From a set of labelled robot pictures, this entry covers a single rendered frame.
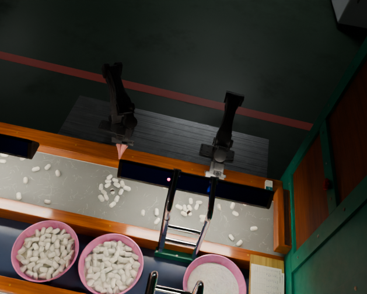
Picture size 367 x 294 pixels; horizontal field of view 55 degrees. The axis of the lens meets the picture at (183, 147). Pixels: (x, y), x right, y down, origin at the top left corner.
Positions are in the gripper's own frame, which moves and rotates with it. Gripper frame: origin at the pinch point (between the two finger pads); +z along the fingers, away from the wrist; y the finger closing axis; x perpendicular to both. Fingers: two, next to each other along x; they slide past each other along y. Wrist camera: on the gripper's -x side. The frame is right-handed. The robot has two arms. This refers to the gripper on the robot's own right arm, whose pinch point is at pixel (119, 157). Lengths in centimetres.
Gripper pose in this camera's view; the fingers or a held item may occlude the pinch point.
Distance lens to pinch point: 174.1
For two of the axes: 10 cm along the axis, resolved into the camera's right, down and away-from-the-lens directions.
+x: 0.1, 0.0, 10.0
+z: -2.0, 9.8, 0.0
